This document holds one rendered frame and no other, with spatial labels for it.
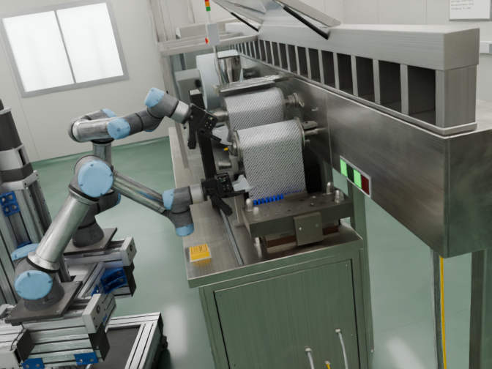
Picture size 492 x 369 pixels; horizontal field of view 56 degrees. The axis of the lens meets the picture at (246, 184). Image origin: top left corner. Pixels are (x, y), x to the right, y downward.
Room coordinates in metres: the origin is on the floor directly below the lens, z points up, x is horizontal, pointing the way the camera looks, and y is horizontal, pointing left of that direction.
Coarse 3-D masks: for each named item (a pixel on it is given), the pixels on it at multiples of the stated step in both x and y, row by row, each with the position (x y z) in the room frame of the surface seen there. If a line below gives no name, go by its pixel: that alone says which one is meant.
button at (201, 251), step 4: (204, 244) 1.63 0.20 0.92; (192, 248) 1.61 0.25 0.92; (196, 248) 1.60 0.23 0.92; (200, 248) 1.60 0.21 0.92; (204, 248) 1.59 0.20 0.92; (192, 252) 1.58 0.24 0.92; (196, 252) 1.57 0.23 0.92; (200, 252) 1.57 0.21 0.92; (204, 252) 1.56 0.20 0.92; (208, 252) 1.56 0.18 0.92; (192, 256) 1.56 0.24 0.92; (196, 256) 1.56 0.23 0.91; (200, 256) 1.56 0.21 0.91; (204, 256) 1.56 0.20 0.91; (208, 256) 1.56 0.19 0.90; (192, 260) 1.56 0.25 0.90
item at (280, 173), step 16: (256, 160) 1.73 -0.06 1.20; (272, 160) 1.74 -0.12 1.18; (288, 160) 1.74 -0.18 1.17; (256, 176) 1.73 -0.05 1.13; (272, 176) 1.73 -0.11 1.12; (288, 176) 1.74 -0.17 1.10; (304, 176) 1.75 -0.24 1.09; (256, 192) 1.73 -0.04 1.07; (272, 192) 1.73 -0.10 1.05; (288, 192) 1.74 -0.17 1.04
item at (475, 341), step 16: (352, 192) 1.92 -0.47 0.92; (352, 224) 1.94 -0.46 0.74; (480, 256) 1.04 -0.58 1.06; (368, 272) 1.92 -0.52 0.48; (480, 272) 1.04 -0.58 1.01; (368, 288) 1.92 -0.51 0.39; (480, 288) 1.04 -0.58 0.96; (368, 304) 1.92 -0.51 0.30; (480, 304) 1.03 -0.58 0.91; (368, 320) 1.92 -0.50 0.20; (480, 320) 1.03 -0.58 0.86; (480, 336) 1.03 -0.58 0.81; (480, 352) 1.03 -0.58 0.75; (480, 368) 1.03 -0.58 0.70
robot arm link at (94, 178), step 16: (80, 160) 1.62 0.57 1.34; (96, 160) 1.57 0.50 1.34; (80, 176) 1.50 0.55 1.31; (96, 176) 1.52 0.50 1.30; (112, 176) 1.55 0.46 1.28; (80, 192) 1.51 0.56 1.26; (96, 192) 1.51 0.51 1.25; (64, 208) 1.51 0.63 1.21; (80, 208) 1.51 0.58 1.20; (64, 224) 1.49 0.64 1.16; (48, 240) 1.47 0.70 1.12; (64, 240) 1.48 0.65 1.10; (32, 256) 1.45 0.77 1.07; (48, 256) 1.45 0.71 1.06; (16, 272) 1.46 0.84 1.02; (32, 272) 1.41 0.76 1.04; (48, 272) 1.44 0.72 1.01; (16, 288) 1.39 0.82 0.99; (32, 288) 1.40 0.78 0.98; (48, 288) 1.42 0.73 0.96
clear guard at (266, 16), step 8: (224, 0) 2.51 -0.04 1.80; (232, 0) 2.34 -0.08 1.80; (240, 0) 2.20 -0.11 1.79; (248, 0) 2.07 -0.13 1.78; (256, 0) 1.95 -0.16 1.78; (264, 0) 1.85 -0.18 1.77; (240, 8) 2.52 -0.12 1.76; (248, 8) 2.36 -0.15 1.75; (256, 8) 2.21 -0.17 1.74; (264, 8) 2.08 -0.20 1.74; (272, 8) 1.96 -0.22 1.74; (280, 8) 1.86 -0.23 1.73; (256, 16) 2.54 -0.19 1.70; (264, 16) 2.37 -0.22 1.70; (272, 16) 2.22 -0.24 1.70; (280, 16) 2.09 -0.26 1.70; (288, 16) 1.97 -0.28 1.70; (304, 16) 1.78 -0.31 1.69
